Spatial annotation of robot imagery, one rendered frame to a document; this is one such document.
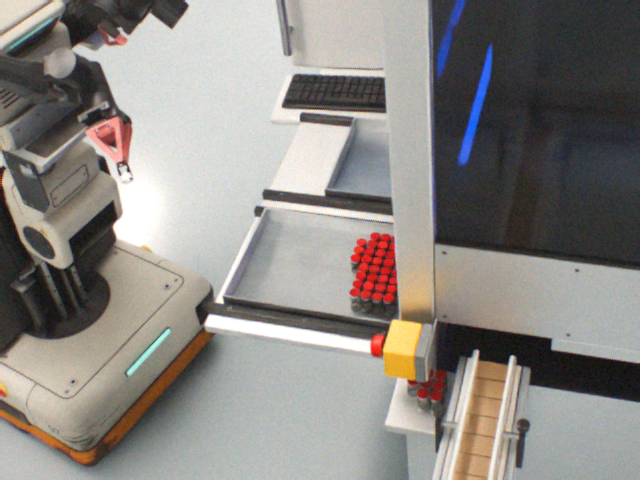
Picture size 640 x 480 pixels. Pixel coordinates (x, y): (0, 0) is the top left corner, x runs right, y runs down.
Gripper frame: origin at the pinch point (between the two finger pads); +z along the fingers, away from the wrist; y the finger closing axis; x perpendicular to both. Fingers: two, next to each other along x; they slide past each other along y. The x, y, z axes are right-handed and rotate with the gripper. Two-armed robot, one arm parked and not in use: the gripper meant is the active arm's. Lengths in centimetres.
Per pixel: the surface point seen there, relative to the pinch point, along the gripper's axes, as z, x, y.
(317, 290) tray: 30.6, -19.2, 29.8
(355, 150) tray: -1, -37, 55
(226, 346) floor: 13, 29, 130
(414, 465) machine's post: 69, -21, 49
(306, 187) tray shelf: 4, -24, 47
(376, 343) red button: 48, -28, 7
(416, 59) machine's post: 21, -53, -34
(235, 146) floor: -69, 11, 186
